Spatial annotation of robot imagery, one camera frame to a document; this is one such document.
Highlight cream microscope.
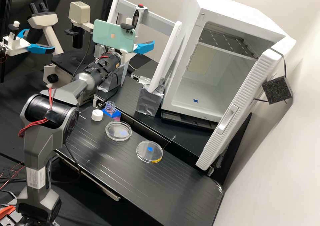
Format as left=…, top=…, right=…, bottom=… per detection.
left=27, top=1, right=98, bottom=106

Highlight petri dish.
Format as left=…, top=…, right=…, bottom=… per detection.
left=105, top=120, right=132, bottom=142

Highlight petri dish lid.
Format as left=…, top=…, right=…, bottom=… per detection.
left=136, top=140, right=164, bottom=164

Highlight blue bottle holder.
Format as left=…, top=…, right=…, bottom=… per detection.
left=101, top=108, right=122, bottom=119

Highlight pipette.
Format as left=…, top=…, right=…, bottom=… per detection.
left=133, top=3, right=148, bottom=30

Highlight white cap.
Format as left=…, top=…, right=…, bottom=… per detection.
left=91, top=109, right=104, bottom=122

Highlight incubator door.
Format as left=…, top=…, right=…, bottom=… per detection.
left=195, top=36, right=297, bottom=171

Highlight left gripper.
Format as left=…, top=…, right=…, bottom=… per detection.
left=3, top=28, right=56, bottom=57

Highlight black cable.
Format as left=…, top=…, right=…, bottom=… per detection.
left=72, top=32, right=93, bottom=83

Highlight left phone holder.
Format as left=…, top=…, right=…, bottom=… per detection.
left=8, top=21, right=21, bottom=41

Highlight black platform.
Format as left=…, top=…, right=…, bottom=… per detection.
left=93, top=74, right=218, bottom=168
left=56, top=106, right=224, bottom=226
left=130, top=53, right=162, bottom=83

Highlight red wire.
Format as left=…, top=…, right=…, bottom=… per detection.
left=0, top=161, right=25, bottom=186

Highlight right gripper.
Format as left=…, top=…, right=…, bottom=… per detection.
left=119, top=40, right=156, bottom=62

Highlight white incubator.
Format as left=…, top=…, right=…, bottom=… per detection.
left=161, top=0, right=288, bottom=123

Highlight right wrist camera phone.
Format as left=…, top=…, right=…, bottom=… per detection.
left=92, top=17, right=138, bottom=54

